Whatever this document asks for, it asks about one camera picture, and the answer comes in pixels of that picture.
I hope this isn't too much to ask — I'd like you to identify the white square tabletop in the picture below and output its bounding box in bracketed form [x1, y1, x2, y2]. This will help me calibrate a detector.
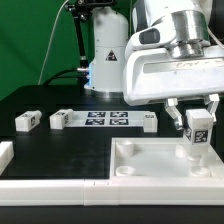
[110, 138, 224, 180]

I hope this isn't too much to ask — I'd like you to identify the white marker tag sheet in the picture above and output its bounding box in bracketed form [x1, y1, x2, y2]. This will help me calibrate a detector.
[67, 111, 144, 127]

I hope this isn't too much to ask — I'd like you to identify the white U-shaped obstacle fence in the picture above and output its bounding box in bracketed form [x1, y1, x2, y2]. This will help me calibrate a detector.
[0, 139, 224, 207]

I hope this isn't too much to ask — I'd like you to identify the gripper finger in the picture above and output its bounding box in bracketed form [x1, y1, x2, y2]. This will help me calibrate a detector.
[165, 98, 183, 130]
[204, 94, 220, 122]

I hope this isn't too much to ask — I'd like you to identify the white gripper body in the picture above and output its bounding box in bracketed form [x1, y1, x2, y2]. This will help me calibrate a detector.
[123, 46, 224, 105]

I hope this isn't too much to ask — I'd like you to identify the black camera stand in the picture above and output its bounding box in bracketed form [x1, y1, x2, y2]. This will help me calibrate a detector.
[65, 0, 116, 85]

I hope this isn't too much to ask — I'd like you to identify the white cable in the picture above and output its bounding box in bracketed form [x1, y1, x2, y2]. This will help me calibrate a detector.
[37, 0, 69, 86]

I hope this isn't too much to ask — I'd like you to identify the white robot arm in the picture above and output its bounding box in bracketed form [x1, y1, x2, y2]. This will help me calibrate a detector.
[85, 0, 224, 128]

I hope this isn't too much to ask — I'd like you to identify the black cable bundle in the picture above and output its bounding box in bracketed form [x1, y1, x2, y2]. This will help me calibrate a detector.
[43, 67, 89, 87]

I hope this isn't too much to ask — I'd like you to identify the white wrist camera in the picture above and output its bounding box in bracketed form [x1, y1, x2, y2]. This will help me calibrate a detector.
[125, 15, 176, 59]

